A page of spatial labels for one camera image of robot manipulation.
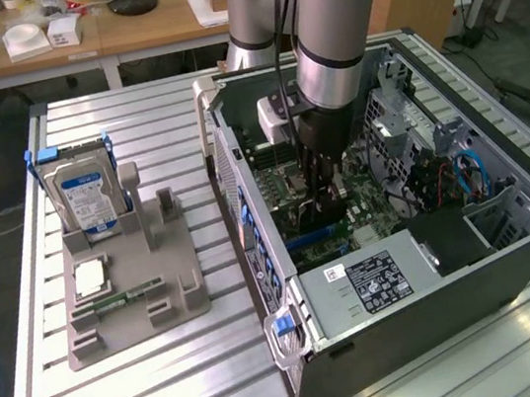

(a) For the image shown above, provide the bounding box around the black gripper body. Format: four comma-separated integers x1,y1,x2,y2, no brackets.
294,104,357,171

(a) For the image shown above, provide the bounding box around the blue expansion slot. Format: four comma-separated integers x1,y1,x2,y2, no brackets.
283,225,342,253

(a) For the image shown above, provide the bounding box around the CPU socket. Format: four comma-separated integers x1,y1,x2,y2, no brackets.
279,159,313,197

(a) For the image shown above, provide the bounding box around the green motherboard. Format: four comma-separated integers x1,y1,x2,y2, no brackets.
235,112,417,281

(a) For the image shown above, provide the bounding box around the metal disk bay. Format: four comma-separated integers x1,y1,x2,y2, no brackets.
356,41,445,164

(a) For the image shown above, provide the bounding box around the grey power supply unit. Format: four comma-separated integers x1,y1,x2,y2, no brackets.
280,225,450,346

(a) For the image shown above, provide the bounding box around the white folded carton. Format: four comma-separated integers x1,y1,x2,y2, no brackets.
186,0,232,32

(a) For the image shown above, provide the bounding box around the black open PC case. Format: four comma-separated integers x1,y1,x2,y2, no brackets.
188,13,530,397

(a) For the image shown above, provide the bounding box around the grey parts rack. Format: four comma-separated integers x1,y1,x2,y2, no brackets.
40,152,219,373

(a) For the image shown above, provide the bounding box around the green RAM stick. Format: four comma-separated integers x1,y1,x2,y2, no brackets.
68,275,169,321

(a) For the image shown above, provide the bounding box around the hard disk with blue carrier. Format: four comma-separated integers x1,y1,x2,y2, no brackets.
22,129,134,245

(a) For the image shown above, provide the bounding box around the silver CPU chip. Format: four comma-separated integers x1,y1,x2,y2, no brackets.
70,259,112,301

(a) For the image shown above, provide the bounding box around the small white labelled box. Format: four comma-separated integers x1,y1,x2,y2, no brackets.
43,13,85,50

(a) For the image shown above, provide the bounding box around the white box with round hollow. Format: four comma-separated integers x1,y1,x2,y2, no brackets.
0,19,55,65

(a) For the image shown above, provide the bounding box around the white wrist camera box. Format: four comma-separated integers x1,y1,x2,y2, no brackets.
255,92,305,148

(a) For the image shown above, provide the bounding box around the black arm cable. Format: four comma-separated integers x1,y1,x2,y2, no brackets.
264,0,302,159

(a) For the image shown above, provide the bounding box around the red wire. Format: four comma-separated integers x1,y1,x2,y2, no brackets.
430,158,463,209

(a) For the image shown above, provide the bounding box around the blue wire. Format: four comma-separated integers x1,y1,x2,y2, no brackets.
451,146,496,204

